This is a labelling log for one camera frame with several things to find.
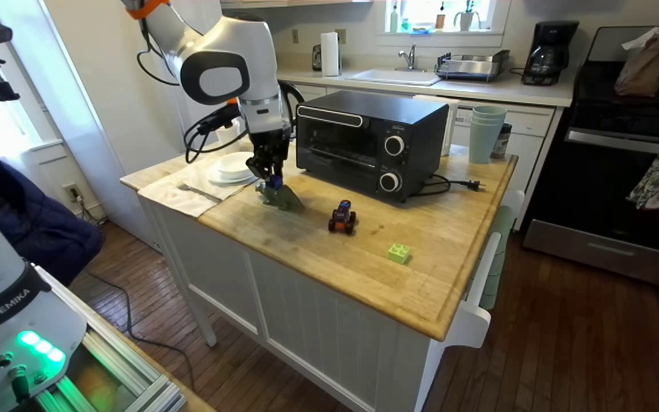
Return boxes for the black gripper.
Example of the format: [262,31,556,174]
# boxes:
[247,128,294,186]

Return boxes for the green dinosaur toy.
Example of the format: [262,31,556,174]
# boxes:
[259,180,306,213]

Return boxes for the red toy monster truck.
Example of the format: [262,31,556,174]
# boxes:
[327,198,358,238]

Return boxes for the green lego block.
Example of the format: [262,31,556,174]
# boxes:
[387,243,413,268]

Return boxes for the white bowl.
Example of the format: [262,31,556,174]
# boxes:
[213,148,259,175]

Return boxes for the white plate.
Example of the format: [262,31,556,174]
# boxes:
[206,148,268,187]

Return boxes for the metal fork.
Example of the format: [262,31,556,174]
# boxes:
[176,180,223,203]

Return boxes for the stained white cloth napkin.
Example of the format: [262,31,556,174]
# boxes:
[135,155,259,221]

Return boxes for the black toaster oven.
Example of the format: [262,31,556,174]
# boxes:
[292,88,450,205]

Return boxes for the white paper towel roll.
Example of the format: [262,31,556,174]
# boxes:
[317,30,342,77]

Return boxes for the white kitchen sink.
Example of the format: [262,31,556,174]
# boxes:
[342,66,442,88]

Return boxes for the white kitchen island base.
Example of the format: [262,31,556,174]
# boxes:
[137,189,525,412]

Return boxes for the metal sink faucet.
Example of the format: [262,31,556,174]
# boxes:
[396,44,418,72]

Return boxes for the green soap bottle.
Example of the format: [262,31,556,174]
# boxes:
[387,0,405,35]

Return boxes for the stacked pale cups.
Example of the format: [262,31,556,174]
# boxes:
[467,103,508,166]

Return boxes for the kitchen window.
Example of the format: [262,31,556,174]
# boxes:
[381,0,513,39]

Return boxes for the grey dish rack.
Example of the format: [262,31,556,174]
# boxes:
[433,48,513,84]

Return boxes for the dark blue jacket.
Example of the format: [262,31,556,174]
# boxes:
[0,140,104,285]

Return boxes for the pale green hanging towel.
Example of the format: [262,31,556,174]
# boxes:
[478,201,518,310]

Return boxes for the black coffee maker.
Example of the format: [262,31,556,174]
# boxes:
[518,19,580,87]

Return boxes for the black steel stove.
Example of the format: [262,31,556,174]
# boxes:
[521,22,659,298]

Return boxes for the brown paper bag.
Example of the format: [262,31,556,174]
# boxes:
[613,20,659,100]

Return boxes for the wrist camera with orange mount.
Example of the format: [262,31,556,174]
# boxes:
[194,95,244,138]

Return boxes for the black toaster power cable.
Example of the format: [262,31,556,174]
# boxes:
[418,172,485,197]

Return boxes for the black floor cable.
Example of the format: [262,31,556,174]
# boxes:
[69,269,199,391]

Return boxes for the aluminium robot stand frame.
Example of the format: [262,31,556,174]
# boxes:
[33,260,216,412]

